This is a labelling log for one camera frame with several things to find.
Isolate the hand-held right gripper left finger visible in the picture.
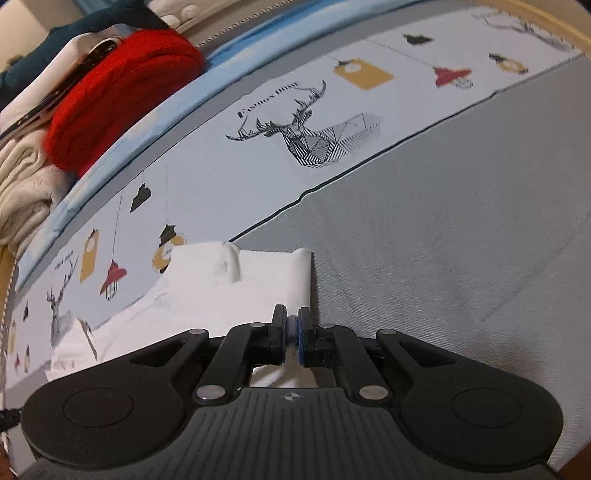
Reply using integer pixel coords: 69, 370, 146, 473
124, 305, 289, 407

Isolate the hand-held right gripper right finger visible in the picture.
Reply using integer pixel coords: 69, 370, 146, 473
297, 307, 456, 407

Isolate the white small garment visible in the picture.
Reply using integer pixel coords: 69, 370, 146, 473
46, 240, 324, 389

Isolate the printed grey bed sheet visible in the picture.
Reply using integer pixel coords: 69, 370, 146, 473
0, 0, 591, 480

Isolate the light blue folded duvet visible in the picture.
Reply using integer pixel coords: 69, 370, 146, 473
13, 0, 333, 282

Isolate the red folded blanket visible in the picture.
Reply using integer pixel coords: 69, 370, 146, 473
45, 28, 205, 178

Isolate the beige folded quilt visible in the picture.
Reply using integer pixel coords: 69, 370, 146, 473
0, 134, 71, 246

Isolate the beige studded bed edge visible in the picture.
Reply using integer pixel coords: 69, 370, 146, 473
182, 0, 303, 51

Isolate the dark teal garment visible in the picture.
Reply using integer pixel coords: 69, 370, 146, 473
0, 0, 158, 89

